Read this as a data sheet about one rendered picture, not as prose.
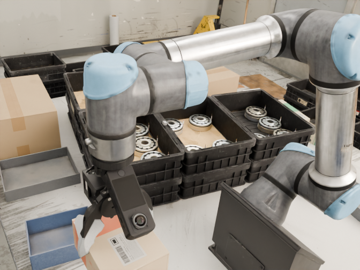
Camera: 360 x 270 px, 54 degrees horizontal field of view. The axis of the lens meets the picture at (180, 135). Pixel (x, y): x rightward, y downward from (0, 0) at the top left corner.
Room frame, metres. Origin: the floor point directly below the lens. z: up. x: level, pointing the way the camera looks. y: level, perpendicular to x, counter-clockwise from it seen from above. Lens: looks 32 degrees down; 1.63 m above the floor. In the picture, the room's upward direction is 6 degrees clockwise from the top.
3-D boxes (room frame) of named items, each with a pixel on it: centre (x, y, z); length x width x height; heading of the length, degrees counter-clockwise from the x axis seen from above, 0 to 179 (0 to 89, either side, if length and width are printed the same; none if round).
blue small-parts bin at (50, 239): (0.76, 0.34, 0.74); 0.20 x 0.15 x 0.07; 118
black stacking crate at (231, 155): (1.25, -0.07, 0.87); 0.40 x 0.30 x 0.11; 27
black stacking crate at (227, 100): (1.38, -0.34, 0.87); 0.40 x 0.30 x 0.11; 27
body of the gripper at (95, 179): (0.47, 0.11, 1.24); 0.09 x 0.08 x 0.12; 37
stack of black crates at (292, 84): (2.75, -1.09, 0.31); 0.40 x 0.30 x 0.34; 37
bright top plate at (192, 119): (1.37, -0.08, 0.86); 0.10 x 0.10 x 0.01
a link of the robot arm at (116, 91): (0.47, 0.10, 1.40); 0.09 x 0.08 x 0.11; 123
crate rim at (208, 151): (1.25, -0.07, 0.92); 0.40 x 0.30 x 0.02; 27
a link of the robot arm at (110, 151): (0.46, 0.11, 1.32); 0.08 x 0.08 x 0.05
